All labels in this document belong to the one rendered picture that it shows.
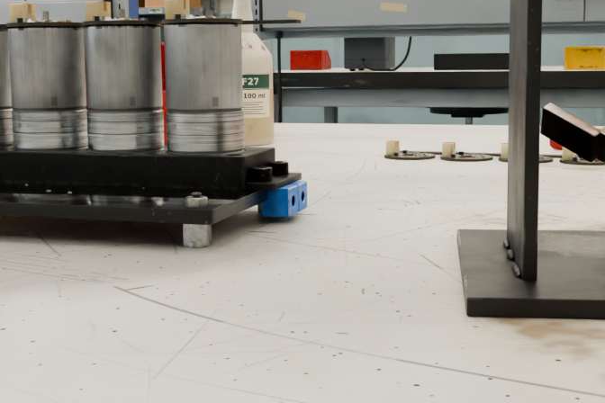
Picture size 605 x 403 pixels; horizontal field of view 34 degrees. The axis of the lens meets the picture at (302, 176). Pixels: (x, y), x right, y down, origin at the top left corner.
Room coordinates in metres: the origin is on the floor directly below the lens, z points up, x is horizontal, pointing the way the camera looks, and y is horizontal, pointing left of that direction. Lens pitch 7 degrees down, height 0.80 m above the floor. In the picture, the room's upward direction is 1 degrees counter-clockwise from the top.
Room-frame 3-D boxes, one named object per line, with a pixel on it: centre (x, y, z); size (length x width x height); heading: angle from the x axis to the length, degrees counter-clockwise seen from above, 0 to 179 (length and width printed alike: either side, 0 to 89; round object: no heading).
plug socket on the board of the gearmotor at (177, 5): (0.31, 0.04, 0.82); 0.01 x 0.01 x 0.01; 73
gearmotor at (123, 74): (0.32, 0.06, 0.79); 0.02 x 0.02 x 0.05
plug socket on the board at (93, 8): (0.32, 0.06, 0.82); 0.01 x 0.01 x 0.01; 73
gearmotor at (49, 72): (0.33, 0.08, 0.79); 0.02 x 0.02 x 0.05
